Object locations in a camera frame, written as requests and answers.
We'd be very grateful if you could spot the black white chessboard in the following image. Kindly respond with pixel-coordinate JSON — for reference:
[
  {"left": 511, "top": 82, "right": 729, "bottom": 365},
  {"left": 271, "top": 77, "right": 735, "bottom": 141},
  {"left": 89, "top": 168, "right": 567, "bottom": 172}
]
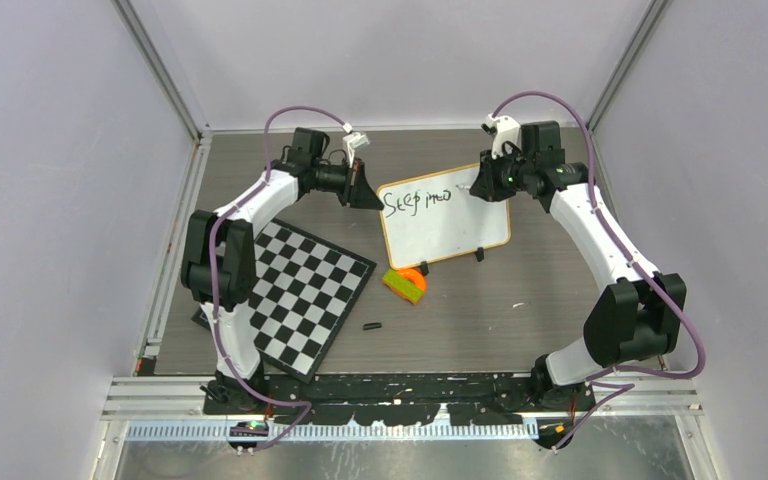
[{"left": 217, "top": 219, "right": 376, "bottom": 383}]

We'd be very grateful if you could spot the yellow framed whiteboard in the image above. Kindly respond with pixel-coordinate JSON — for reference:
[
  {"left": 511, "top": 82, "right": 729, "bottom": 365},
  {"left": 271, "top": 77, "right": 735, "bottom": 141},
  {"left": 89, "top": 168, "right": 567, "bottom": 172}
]
[{"left": 377, "top": 163, "right": 512, "bottom": 269}]

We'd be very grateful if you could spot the white toothed cable rail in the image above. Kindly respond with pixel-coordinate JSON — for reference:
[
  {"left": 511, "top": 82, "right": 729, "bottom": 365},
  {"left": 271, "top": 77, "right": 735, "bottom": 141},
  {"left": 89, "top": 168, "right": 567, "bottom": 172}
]
[{"left": 125, "top": 419, "right": 539, "bottom": 442}]

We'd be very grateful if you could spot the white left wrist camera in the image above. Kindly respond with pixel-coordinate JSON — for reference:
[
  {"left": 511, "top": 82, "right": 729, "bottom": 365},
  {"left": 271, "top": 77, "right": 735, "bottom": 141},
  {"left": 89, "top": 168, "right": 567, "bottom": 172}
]
[{"left": 342, "top": 131, "right": 370, "bottom": 165}]

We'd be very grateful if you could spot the metal whiteboard stand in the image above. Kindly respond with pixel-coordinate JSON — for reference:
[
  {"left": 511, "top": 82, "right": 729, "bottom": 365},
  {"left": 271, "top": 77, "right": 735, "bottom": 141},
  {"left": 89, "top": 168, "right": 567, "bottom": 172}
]
[{"left": 416, "top": 247, "right": 485, "bottom": 276}]

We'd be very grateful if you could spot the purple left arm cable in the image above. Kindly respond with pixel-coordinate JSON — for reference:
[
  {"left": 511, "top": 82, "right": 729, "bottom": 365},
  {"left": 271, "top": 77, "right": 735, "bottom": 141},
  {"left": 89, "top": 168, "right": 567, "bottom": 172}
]
[{"left": 208, "top": 105, "right": 353, "bottom": 452}]

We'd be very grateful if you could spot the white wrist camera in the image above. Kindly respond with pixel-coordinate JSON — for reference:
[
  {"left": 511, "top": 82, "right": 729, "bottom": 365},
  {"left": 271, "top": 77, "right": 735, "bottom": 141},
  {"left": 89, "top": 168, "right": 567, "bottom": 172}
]
[
  {"left": 481, "top": 114, "right": 522, "bottom": 159},
  {"left": 342, "top": 131, "right": 370, "bottom": 165}
]

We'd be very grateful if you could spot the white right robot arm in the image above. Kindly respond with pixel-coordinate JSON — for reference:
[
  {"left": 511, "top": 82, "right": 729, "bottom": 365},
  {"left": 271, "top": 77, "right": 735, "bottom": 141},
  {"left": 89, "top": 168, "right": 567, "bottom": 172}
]
[{"left": 469, "top": 115, "right": 687, "bottom": 411}]

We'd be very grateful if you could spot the green orange toy block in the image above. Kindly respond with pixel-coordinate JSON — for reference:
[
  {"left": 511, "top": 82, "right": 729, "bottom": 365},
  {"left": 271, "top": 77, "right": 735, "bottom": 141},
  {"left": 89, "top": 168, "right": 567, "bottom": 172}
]
[{"left": 382, "top": 268, "right": 427, "bottom": 305}]

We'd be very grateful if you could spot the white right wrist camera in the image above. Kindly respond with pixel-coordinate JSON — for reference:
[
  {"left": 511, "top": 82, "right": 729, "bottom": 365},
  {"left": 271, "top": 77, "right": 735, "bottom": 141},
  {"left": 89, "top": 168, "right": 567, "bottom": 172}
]
[{"left": 481, "top": 114, "right": 522, "bottom": 159}]

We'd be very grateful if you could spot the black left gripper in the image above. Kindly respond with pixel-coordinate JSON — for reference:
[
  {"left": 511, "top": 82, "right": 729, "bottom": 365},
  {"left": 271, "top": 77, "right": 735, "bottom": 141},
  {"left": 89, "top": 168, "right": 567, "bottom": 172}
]
[{"left": 312, "top": 158, "right": 384, "bottom": 211}]

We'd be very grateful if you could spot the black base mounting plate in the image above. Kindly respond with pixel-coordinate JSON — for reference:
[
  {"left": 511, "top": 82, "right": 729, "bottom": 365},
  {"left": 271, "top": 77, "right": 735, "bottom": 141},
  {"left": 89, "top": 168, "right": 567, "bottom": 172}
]
[{"left": 201, "top": 373, "right": 595, "bottom": 426}]

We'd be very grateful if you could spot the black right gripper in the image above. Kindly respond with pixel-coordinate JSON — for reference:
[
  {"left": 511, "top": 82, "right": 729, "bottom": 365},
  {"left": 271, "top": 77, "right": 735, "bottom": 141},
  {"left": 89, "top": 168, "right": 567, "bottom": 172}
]
[{"left": 472, "top": 145, "right": 535, "bottom": 203}]

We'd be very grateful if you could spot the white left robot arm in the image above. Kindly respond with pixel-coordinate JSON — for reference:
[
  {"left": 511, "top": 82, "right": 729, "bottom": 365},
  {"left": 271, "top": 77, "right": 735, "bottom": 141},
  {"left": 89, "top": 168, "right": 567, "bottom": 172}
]
[{"left": 181, "top": 128, "right": 383, "bottom": 414}]

